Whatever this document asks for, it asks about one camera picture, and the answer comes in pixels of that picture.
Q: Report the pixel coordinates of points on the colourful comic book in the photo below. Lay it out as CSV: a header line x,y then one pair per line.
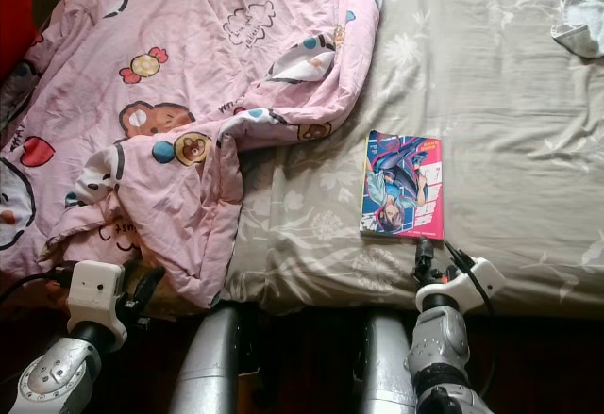
x,y
401,186

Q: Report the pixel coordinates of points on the grey right robot leg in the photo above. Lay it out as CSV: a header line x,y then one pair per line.
x,y
382,376

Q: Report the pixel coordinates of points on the bed with beige floral sheet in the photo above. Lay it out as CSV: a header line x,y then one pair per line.
x,y
500,122

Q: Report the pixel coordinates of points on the pink cartoon print blanket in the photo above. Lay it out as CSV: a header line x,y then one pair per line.
x,y
179,74

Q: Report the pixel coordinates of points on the white sock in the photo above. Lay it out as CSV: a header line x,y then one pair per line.
x,y
580,29

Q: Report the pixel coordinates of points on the red sofa cushion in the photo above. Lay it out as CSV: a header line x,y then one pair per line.
x,y
14,8

